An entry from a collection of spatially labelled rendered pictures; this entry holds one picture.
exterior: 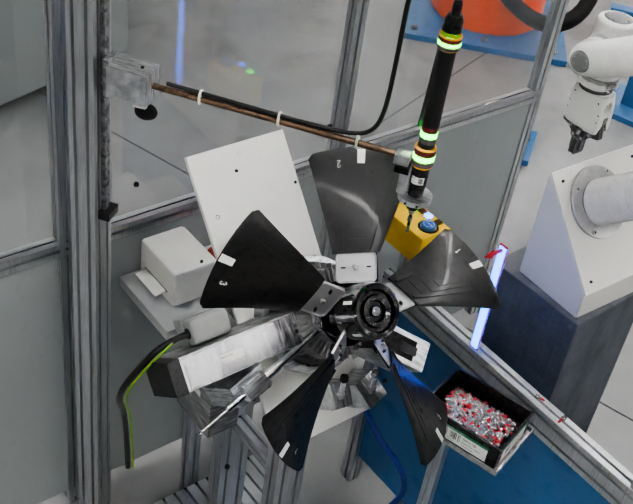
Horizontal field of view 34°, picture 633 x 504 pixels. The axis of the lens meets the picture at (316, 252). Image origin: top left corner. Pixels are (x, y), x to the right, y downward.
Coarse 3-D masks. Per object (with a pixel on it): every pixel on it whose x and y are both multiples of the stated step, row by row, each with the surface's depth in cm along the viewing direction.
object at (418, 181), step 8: (456, 0) 183; (456, 8) 183; (448, 16) 184; (456, 16) 184; (448, 24) 184; (456, 24) 184; (448, 32) 185; (456, 32) 185; (416, 176) 205; (424, 176) 204; (416, 184) 206; (424, 184) 206; (408, 192) 208; (416, 192) 207; (408, 208) 210
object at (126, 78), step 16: (112, 64) 212; (128, 64) 212; (144, 64) 213; (160, 64) 214; (112, 80) 212; (128, 80) 211; (144, 80) 209; (112, 96) 214; (128, 96) 213; (144, 96) 212
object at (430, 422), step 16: (400, 368) 225; (400, 384) 220; (416, 384) 230; (416, 400) 224; (432, 400) 234; (416, 416) 222; (432, 416) 229; (416, 432) 219; (432, 432) 226; (432, 448) 224
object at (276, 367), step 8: (312, 336) 222; (304, 344) 221; (288, 352) 219; (296, 352) 220; (280, 360) 218; (288, 360) 218; (272, 368) 216; (280, 368) 217; (272, 376) 216; (232, 400) 212; (240, 400) 212; (232, 408) 211; (200, 432) 207
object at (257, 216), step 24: (264, 216) 203; (240, 240) 203; (264, 240) 204; (216, 264) 203; (240, 264) 205; (264, 264) 206; (288, 264) 208; (216, 288) 206; (240, 288) 208; (264, 288) 210; (288, 288) 211; (312, 288) 213
